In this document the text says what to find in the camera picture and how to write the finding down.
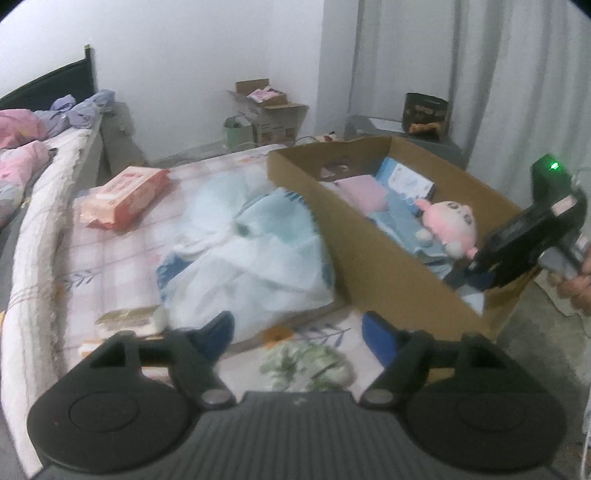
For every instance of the large cardboard box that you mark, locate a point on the large cardboard box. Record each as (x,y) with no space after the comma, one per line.
(369,258)

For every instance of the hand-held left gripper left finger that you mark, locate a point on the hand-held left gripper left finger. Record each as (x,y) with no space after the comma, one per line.
(221,332)

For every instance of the grey storage box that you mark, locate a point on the grey storage box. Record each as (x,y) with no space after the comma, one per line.
(443,147)

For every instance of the pink printed duvet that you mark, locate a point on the pink printed duvet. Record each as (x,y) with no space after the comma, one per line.
(18,161)

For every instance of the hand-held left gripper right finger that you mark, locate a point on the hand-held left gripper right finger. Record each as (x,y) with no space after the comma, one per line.
(378,337)

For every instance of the blue plastic packet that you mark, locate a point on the blue plastic packet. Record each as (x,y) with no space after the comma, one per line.
(406,180)

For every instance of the small cardboard box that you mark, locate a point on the small cardboard box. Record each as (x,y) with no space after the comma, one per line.
(272,120)

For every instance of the white plastic bag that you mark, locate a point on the white plastic bag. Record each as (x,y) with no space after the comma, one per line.
(240,272)

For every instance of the pink packets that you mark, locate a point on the pink packets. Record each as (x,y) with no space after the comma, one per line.
(265,95)

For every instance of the dark paper bag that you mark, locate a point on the dark paper bag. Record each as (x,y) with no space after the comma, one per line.
(425,110)

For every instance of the white curtain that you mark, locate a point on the white curtain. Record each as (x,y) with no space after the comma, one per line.
(461,60)

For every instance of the checked printed bed sheet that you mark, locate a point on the checked printed bed sheet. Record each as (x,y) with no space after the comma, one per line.
(115,272)

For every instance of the beige soft packet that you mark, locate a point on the beige soft packet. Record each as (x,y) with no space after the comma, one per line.
(129,318)

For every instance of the person's right hand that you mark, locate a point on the person's right hand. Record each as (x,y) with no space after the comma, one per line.
(577,290)

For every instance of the black headboard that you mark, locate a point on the black headboard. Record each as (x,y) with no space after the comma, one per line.
(46,87)

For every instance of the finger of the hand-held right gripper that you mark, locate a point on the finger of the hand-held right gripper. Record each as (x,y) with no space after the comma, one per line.
(480,280)

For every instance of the grey nightstand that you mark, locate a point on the grey nightstand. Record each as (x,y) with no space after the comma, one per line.
(122,143)

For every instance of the purple clothes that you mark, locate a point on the purple clothes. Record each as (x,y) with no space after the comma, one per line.
(78,113)

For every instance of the pink wet wipes pack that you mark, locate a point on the pink wet wipes pack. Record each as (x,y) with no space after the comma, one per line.
(124,196)

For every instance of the green small bin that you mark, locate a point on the green small bin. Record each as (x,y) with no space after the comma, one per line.
(238,136)

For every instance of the pink plush toy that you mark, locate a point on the pink plush toy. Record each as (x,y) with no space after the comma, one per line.
(450,221)

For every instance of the white fuzzy blanket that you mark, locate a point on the white fuzzy blanket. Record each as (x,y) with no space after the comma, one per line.
(41,258)

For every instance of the green fluffy cloth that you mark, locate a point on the green fluffy cloth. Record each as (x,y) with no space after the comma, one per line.
(304,364)

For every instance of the pink towel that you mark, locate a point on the pink towel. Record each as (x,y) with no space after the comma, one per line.
(362,191)

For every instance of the blue checked towel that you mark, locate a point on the blue checked towel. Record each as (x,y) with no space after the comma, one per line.
(401,226)

